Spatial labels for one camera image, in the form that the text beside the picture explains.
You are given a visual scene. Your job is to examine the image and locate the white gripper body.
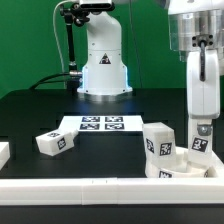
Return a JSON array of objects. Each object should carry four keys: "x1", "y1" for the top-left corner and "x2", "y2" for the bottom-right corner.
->
[{"x1": 187, "y1": 48, "x2": 220, "y2": 120}]

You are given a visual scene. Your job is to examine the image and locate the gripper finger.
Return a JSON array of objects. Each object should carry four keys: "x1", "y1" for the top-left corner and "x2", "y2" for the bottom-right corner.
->
[{"x1": 197, "y1": 124, "x2": 213, "y2": 136}]

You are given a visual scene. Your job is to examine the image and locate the white round stool seat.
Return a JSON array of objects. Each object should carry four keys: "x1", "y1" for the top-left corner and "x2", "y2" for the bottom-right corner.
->
[{"x1": 144, "y1": 146, "x2": 218, "y2": 179}]

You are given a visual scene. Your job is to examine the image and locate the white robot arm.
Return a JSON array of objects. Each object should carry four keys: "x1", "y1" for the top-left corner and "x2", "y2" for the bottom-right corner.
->
[{"x1": 80, "y1": 0, "x2": 224, "y2": 136}]

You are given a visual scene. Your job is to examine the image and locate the white marker sheet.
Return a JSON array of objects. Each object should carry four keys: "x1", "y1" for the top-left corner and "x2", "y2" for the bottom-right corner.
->
[{"x1": 59, "y1": 115, "x2": 143, "y2": 132}]

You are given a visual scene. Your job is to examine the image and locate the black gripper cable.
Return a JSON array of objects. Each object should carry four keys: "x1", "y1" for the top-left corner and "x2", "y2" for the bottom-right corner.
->
[{"x1": 198, "y1": 39, "x2": 208, "y2": 82}]

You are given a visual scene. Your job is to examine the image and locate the white front border rail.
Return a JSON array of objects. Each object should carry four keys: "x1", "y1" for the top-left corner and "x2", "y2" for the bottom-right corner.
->
[{"x1": 0, "y1": 178, "x2": 224, "y2": 205}]

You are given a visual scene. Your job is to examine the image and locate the black cables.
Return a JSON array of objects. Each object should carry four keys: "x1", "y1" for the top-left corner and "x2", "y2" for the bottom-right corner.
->
[{"x1": 29, "y1": 73, "x2": 81, "y2": 90}]

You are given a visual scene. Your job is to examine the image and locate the black camera stand pole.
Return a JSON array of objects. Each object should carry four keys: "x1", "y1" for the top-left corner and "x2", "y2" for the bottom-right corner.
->
[{"x1": 60, "y1": 3, "x2": 89, "y2": 92}]

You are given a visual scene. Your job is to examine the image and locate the white cable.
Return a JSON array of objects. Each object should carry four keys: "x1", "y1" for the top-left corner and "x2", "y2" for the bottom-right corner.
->
[{"x1": 52, "y1": 0, "x2": 74, "y2": 73}]

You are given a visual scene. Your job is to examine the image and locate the white left border rail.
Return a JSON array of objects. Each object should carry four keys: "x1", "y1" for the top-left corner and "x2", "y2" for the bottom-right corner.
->
[{"x1": 0, "y1": 142, "x2": 10, "y2": 170}]

